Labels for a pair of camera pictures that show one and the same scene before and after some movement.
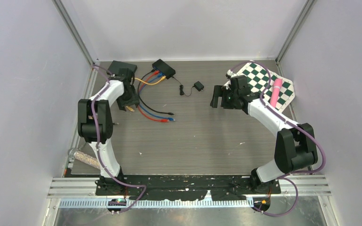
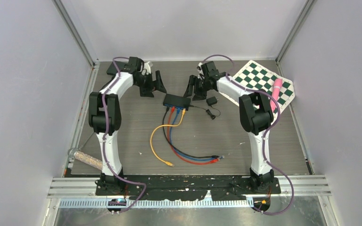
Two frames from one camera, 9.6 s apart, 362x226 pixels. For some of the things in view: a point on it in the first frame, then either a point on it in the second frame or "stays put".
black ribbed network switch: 164,68 to 178,101
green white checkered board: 257,77 stays put
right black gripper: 219,92 to 192,81
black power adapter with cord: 198,85 to 211,101
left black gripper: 134,100 to 158,85
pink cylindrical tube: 276,85 stays put
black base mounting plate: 184,187 stays put
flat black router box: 115,66 stays put
